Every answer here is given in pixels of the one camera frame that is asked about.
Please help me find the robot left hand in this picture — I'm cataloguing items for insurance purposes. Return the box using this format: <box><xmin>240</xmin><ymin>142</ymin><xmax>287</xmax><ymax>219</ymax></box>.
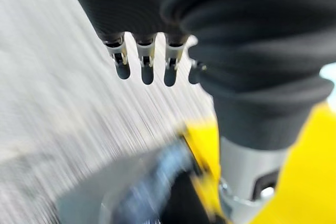
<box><xmin>61</xmin><ymin>0</ymin><xmax>336</xmax><ymax>216</ymax></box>

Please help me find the yellow snack bag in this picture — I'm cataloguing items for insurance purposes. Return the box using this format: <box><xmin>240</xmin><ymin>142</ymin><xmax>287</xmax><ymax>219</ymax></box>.
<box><xmin>180</xmin><ymin>102</ymin><xmax>336</xmax><ymax>224</ymax></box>

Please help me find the small grey trash bin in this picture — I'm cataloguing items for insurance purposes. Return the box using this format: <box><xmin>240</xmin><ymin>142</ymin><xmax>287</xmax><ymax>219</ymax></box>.
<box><xmin>55</xmin><ymin>140</ymin><xmax>190</xmax><ymax>224</ymax></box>

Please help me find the pale blue object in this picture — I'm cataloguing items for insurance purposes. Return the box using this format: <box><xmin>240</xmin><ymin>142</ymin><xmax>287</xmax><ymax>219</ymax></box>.
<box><xmin>319</xmin><ymin>62</ymin><xmax>336</xmax><ymax>88</ymax></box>

